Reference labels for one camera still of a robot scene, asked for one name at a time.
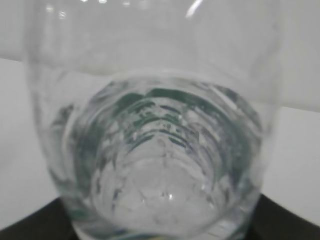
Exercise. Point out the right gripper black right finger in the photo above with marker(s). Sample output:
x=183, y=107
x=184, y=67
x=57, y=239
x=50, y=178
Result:
x=273, y=222

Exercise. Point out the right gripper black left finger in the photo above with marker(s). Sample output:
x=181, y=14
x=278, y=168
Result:
x=48, y=223

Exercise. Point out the clear plastic water bottle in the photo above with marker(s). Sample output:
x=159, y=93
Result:
x=155, y=116

